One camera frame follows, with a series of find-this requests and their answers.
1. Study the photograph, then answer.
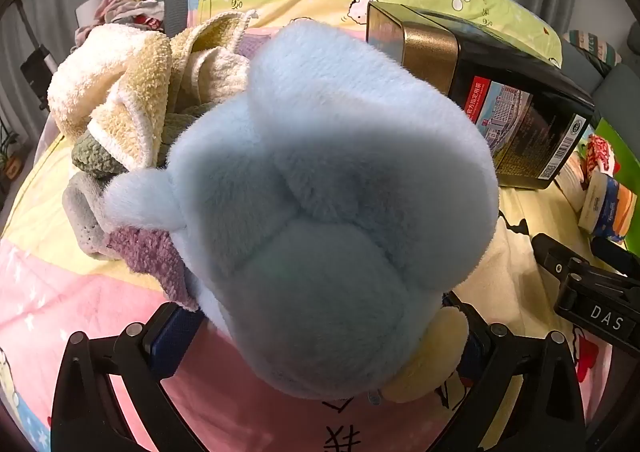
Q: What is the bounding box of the grey sofa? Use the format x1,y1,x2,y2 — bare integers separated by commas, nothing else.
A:
590,62,640,123

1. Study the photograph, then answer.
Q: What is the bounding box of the grey chair backrest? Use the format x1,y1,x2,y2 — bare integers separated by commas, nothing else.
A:
164,0,201,38

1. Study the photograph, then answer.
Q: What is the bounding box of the orange and blue tissue pack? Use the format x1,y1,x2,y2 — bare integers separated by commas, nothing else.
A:
577,172,638,243

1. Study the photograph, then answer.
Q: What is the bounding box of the green knitted cloth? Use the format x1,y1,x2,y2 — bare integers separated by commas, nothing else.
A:
71,104,216,180

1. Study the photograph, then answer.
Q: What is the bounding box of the purple knitted cloth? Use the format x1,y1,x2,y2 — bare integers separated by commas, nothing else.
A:
107,227,198,310

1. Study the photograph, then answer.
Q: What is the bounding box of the grey knitted cloth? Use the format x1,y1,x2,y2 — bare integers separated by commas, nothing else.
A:
62,172,120,260

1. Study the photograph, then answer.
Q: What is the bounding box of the pile of clothes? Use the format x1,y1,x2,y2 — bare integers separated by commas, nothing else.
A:
75,0,166,50

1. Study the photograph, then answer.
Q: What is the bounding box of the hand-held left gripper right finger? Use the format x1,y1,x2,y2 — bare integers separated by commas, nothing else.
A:
440,292,588,452

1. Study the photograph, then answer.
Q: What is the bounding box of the cartoon printed bedsheet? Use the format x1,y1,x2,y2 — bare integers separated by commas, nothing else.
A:
0,0,640,452

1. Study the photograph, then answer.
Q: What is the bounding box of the black standing appliance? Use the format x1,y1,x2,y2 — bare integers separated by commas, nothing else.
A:
20,46,57,108

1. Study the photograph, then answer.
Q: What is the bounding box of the potted plant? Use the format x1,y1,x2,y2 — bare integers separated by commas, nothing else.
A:
0,127,21,179

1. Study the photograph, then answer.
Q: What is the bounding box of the cream white fluffy towel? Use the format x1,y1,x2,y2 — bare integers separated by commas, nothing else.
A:
47,24,173,137

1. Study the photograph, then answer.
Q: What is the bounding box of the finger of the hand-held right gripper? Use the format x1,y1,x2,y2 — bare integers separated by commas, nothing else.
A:
531,233,592,283
591,237,640,279

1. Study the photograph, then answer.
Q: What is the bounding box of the yellow towel with white edging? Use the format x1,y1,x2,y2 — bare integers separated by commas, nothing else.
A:
169,9,261,108

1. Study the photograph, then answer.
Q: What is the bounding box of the black and gold tin box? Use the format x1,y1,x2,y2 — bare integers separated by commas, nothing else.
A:
366,0,598,190

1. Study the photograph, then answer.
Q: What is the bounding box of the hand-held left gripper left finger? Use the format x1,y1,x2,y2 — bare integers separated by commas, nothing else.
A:
50,303,206,452

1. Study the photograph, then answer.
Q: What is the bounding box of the striped cushion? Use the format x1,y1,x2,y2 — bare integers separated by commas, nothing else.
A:
562,29,623,68

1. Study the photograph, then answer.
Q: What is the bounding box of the light blue plush toy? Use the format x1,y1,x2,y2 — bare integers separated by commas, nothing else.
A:
102,24,501,405

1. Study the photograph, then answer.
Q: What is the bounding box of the pale yellow fluffy towel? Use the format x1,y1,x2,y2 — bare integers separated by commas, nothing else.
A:
90,34,173,169

